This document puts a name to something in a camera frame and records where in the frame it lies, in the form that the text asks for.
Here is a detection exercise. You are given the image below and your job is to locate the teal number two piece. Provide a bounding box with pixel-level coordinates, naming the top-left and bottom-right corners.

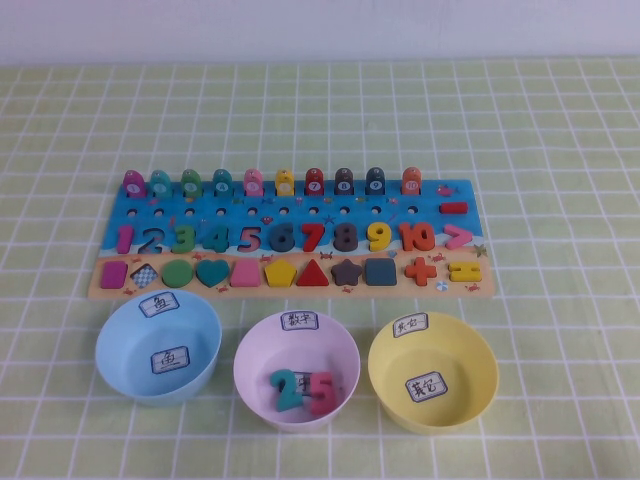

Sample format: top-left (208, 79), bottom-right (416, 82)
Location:
top-left (269, 368), bottom-right (306, 412)

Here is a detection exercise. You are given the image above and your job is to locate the red number seven piece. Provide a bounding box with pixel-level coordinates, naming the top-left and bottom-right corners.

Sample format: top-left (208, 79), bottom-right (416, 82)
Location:
top-left (301, 222), bottom-right (329, 253)

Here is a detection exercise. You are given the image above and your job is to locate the brown number eight piece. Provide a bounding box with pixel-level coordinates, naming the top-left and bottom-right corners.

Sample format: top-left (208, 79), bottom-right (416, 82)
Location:
top-left (333, 222), bottom-right (359, 253)

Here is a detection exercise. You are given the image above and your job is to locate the grey number six piece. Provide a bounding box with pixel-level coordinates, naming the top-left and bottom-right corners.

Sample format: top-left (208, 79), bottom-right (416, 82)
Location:
top-left (272, 223), bottom-right (297, 253)

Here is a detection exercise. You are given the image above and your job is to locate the red triangle piece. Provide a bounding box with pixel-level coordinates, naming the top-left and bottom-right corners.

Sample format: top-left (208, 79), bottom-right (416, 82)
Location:
top-left (295, 258), bottom-right (331, 288)

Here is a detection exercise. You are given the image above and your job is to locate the colourful wooden puzzle board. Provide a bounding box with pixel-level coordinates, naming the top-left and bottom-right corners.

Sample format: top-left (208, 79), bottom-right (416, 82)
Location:
top-left (87, 177), bottom-right (496, 301)

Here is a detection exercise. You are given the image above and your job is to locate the brown star piece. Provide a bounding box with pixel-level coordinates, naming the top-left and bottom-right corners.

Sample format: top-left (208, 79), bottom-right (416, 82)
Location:
top-left (330, 258), bottom-right (364, 287)

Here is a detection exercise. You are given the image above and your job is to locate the yellow pentagon piece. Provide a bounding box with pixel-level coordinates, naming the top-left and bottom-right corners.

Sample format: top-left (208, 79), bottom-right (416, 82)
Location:
top-left (264, 259), bottom-right (299, 288)

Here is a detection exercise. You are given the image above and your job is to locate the yellow number nine piece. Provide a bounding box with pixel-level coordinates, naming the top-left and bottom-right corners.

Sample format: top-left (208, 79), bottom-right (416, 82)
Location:
top-left (367, 222), bottom-right (394, 253)

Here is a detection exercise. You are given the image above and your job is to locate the slate square piece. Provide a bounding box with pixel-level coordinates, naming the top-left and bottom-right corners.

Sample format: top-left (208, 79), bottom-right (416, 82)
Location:
top-left (364, 257), bottom-right (399, 287)

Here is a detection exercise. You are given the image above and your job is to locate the pink trapezoid piece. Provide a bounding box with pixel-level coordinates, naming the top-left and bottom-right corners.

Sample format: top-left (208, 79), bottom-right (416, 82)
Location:
top-left (229, 259), bottom-right (261, 287)

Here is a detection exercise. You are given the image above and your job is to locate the orange number ten piece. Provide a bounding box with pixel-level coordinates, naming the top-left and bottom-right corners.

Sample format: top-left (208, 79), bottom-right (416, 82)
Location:
top-left (398, 221), bottom-right (436, 253)

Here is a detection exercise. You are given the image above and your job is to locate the teal number four piece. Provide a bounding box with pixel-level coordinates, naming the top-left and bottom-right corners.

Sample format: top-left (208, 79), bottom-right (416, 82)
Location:
top-left (201, 225), bottom-right (231, 253)

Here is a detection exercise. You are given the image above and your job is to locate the orange plus sign piece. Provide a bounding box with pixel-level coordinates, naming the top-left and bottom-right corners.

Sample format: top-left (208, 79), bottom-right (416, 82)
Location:
top-left (404, 257), bottom-right (438, 286)

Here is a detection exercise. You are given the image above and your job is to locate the teal heart piece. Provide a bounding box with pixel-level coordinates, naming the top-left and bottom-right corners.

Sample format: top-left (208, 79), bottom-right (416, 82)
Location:
top-left (195, 259), bottom-right (230, 289)

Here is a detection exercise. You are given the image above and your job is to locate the light pink plastic bowl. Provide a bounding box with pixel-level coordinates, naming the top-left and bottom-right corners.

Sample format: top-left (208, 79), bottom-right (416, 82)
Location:
top-left (233, 309), bottom-right (361, 434)

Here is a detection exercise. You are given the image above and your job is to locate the green number three piece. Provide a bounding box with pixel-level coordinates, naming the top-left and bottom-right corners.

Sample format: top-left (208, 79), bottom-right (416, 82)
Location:
top-left (170, 224), bottom-right (197, 255)

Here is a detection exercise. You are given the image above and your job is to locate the pink greater-than sign piece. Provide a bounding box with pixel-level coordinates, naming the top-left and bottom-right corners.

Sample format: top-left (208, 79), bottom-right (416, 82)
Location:
top-left (444, 223), bottom-right (474, 250)

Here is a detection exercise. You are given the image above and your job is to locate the green circle piece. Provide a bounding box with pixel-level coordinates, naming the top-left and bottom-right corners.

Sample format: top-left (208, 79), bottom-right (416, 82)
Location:
top-left (162, 259), bottom-right (195, 290)

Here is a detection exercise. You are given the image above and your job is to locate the yellow equals sign piece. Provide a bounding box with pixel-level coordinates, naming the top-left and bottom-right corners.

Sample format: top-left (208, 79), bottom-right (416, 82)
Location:
top-left (448, 261), bottom-right (482, 283)

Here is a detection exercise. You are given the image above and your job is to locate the pink number five piece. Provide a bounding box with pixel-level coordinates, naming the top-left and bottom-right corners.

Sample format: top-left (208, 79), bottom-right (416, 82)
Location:
top-left (308, 370), bottom-right (337, 417)

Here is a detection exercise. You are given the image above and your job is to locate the yellow plastic bowl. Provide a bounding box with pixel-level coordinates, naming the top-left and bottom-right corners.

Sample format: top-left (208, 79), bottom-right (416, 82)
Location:
top-left (367, 310), bottom-right (500, 435)

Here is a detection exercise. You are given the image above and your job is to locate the magenta rectangle piece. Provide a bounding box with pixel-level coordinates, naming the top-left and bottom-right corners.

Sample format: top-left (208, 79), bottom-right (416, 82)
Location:
top-left (99, 261), bottom-right (125, 290)

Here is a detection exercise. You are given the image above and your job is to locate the light blue plastic bowl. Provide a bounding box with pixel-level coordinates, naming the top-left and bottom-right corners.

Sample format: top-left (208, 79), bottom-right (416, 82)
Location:
top-left (94, 290), bottom-right (223, 407)

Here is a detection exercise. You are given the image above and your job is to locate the red fish number seven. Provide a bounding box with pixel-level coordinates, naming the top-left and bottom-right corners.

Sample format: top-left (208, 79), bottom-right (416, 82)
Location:
top-left (304, 167), bottom-right (326, 196)

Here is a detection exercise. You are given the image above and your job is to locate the yellow fish number six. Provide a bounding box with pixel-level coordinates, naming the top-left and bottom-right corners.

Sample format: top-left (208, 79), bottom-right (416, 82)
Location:
top-left (274, 168), bottom-right (296, 197)

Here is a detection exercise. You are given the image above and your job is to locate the slate fish number nine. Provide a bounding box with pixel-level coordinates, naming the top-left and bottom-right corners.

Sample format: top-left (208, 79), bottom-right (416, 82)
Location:
top-left (365, 166), bottom-right (387, 195)

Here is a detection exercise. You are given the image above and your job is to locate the pink fish number five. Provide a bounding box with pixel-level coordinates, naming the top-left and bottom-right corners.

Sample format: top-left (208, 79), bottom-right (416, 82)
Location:
top-left (242, 168), bottom-right (265, 197)

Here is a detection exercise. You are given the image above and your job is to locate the orange fish number ten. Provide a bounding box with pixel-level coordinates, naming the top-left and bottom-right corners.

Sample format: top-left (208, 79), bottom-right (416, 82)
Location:
top-left (401, 166), bottom-right (424, 194)

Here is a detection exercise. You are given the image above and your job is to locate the blue-teal fish number four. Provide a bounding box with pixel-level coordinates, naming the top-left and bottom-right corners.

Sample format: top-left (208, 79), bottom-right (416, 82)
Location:
top-left (211, 168), bottom-right (234, 197)

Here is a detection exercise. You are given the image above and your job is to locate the green fish number three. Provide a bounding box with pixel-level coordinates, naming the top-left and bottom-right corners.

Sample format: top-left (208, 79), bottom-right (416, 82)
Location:
top-left (179, 168), bottom-right (203, 197)

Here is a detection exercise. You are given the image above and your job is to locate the teal fish number two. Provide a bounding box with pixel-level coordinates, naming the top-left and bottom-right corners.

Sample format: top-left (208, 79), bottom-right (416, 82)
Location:
top-left (149, 168), bottom-right (174, 197)

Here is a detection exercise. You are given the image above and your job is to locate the magenta fish number one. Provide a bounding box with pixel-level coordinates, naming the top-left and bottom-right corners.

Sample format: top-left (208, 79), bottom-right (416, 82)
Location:
top-left (123, 169), bottom-right (148, 197)

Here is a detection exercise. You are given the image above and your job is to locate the green grid tablecloth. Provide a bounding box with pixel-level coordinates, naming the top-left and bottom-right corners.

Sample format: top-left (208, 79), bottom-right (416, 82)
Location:
top-left (0, 59), bottom-right (640, 480)

